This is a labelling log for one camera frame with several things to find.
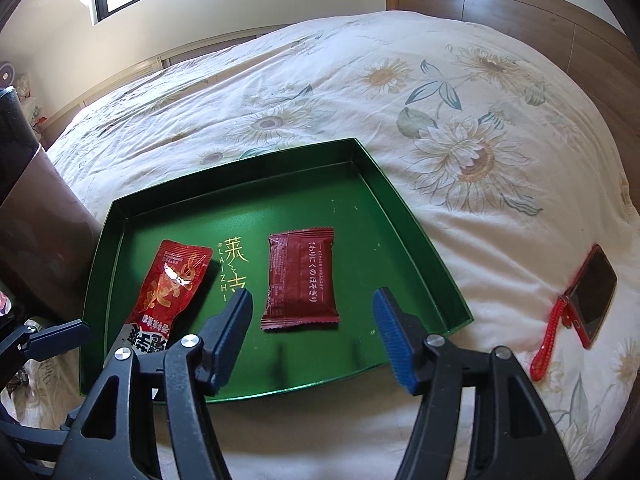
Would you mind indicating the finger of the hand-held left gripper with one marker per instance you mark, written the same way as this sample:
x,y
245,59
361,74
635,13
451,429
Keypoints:
x,y
55,335
35,430

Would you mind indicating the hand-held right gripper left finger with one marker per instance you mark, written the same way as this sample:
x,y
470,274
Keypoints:
x,y
234,332

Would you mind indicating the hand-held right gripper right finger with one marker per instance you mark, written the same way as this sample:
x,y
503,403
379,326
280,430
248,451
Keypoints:
x,y
395,340

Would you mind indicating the long red snack packet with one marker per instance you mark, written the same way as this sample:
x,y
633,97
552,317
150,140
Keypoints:
x,y
165,285

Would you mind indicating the dark red square snack packet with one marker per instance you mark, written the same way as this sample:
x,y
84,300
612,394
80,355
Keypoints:
x,y
300,280

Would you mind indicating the green square tray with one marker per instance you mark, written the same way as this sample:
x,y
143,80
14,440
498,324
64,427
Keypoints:
x,y
320,200

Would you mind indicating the smartphone in red case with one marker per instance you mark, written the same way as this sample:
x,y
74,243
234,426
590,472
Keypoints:
x,y
595,295

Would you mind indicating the floral cream bedsheet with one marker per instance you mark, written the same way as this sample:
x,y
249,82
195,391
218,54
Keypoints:
x,y
450,135

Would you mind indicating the purple round disc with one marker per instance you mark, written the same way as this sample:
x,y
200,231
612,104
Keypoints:
x,y
6,74

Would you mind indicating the brown wooden headboard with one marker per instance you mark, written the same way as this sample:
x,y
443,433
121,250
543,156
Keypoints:
x,y
525,10

